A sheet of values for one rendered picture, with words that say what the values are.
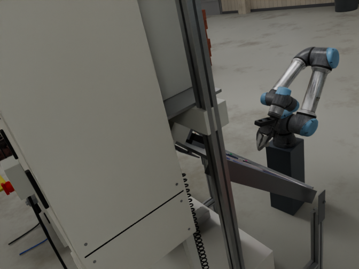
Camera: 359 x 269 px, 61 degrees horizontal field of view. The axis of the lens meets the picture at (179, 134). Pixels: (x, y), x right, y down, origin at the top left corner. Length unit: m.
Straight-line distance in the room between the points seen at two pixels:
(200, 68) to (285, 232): 1.73
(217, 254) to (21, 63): 1.09
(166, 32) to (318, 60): 1.32
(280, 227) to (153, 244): 1.55
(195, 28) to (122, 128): 0.28
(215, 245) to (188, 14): 1.02
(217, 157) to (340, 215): 1.69
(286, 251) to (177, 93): 1.55
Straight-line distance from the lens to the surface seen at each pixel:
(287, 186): 1.28
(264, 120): 1.67
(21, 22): 0.61
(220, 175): 0.89
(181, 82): 0.89
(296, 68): 2.03
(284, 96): 1.73
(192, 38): 0.72
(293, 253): 2.20
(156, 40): 0.83
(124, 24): 0.67
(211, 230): 1.50
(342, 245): 2.28
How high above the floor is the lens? 1.70
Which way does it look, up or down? 28 degrees down
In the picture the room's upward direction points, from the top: 14 degrees counter-clockwise
